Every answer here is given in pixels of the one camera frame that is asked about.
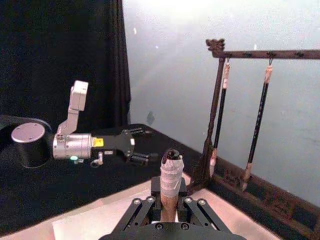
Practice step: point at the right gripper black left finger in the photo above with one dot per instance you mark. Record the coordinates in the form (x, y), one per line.
(156, 187)

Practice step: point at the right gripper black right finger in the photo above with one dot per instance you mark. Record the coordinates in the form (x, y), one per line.
(182, 188)

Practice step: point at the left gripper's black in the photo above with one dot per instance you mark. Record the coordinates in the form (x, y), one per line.
(115, 145)

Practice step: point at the brown brush with taped end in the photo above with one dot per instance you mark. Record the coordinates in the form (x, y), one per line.
(171, 175)

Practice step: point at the pale pink felt mat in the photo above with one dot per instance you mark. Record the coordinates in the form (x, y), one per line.
(225, 212)

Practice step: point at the white paper sheet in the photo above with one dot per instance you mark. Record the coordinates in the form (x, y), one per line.
(82, 230)

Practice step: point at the hanging black-shafted brush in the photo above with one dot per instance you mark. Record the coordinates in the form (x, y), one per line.
(221, 112)
(260, 112)

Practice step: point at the black table cloth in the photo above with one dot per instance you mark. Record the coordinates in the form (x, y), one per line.
(62, 190)

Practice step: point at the black curtain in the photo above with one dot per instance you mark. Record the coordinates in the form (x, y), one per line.
(50, 50)

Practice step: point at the dark wooden brush rack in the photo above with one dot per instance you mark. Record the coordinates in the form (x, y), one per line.
(262, 54)

